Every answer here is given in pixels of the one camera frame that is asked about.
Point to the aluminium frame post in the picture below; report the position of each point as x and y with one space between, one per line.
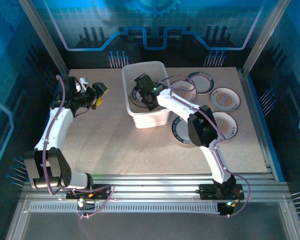
45 40
265 37

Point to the white plastic bin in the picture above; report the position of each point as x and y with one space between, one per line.
150 120

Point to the black controller box green light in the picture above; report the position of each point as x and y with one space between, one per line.
225 210

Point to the green red rim plate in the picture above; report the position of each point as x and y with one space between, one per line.
201 83

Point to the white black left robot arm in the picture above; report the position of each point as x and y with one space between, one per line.
57 130

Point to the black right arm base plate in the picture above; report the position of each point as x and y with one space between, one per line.
206 191

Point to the orange sunburst plate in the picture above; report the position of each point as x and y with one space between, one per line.
226 98
185 91
226 125

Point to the small connector board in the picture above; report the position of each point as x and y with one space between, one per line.
83 203

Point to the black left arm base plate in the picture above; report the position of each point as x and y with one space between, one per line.
102 191

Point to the green rim text plate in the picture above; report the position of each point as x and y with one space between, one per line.
181 131
135 98

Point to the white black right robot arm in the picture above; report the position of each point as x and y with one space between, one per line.
215 160

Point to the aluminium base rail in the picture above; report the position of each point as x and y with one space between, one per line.
152 186

